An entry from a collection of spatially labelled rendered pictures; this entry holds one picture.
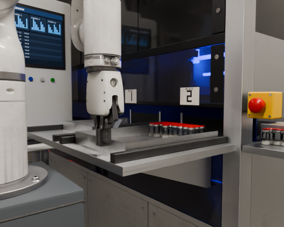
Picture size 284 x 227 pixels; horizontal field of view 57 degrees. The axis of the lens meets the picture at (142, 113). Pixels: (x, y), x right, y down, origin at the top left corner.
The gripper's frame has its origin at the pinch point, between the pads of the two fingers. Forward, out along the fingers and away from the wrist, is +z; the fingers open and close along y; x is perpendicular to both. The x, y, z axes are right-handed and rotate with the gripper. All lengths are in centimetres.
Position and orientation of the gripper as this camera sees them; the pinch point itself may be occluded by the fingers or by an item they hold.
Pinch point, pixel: (103, 137)
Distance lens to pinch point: 62.2
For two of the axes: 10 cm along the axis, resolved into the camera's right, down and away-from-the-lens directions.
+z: 0.0, 10.0, 0.6
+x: -7.8, 0.4, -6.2
